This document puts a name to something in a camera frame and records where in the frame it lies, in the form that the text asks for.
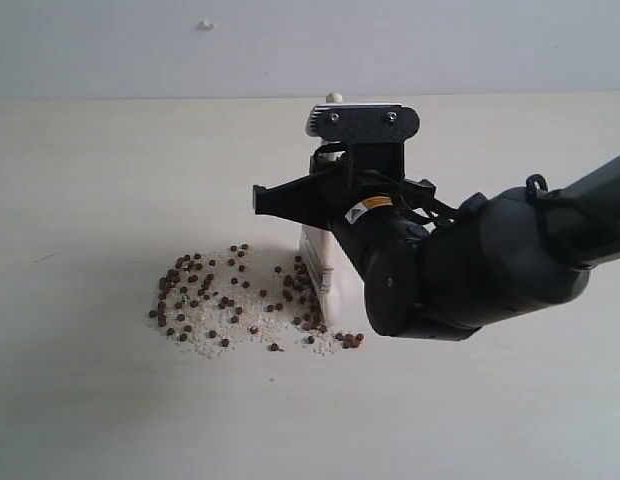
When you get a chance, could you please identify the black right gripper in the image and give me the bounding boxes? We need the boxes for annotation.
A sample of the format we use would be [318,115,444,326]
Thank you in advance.
[252,169,437,235]

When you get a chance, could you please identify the wooden paint brush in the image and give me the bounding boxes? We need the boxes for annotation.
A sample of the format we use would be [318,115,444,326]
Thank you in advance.
[299,92,351,326]

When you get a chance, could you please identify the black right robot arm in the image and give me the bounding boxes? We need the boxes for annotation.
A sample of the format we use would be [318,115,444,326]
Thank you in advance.
[253,144,620,341]

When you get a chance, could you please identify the brown beads and crumbs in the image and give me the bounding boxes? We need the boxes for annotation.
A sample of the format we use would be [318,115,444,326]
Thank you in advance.
[145,243,365,358]

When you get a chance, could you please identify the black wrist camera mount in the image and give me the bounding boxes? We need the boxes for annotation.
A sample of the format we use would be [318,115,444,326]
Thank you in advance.
[306,103,421,180]

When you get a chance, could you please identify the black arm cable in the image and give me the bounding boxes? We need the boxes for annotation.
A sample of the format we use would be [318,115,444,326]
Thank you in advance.
[399,173,620,266]

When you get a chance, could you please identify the white wall hook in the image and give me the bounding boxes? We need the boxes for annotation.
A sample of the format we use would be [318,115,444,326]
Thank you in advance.
[196,19,215,31]

